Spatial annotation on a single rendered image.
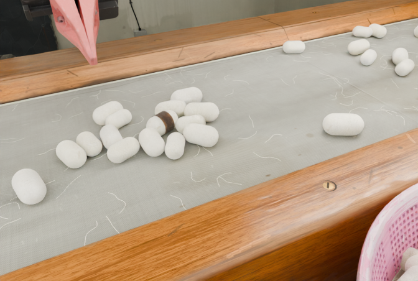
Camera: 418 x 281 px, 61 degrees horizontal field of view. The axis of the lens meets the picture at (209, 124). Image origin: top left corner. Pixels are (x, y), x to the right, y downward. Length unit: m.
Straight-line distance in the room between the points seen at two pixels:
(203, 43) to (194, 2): 2.08
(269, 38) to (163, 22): 2.00
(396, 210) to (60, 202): 0.25
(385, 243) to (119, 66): 0.40
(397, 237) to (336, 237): 0.04
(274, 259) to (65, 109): 0.32
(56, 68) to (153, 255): 0.36
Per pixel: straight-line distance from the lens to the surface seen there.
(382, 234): 0.25
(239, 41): 0.58
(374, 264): 0.24
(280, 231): 0.23
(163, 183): 0.31
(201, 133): 0.33
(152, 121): 0.36
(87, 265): 0.23
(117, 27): 2.49
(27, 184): 0.31
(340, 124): 0.36
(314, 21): 0.68
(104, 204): 0.30
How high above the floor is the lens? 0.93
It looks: 31 degrees down
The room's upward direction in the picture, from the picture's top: 3 degrees counter-clockwise
